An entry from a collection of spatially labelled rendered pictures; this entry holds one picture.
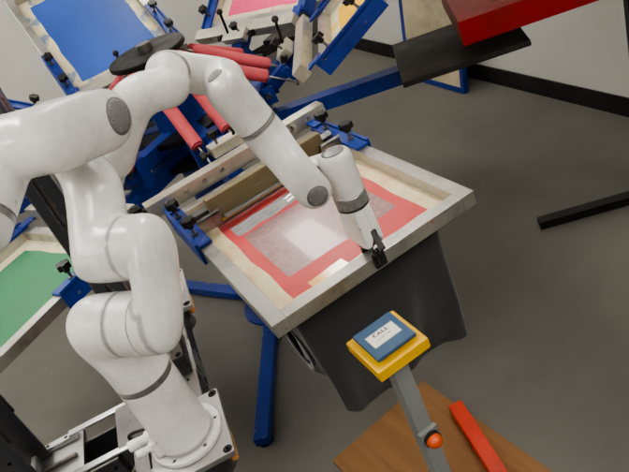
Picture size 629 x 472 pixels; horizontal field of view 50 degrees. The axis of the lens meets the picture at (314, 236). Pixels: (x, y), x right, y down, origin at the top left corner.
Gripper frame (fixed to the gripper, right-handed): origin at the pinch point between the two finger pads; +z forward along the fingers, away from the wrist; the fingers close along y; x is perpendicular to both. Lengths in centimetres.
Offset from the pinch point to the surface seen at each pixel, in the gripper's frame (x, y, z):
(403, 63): 77, -95, 3
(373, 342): -14.8, 19.0, 4.2
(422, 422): -12.2, 20.1, 31.9
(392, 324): -9.0, 18.1, 4.2
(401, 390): -14.0, 20.5, 19.1
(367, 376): -11.3, -9.5, 39.1
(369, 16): 58, -74, -26
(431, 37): 96, -102, 3
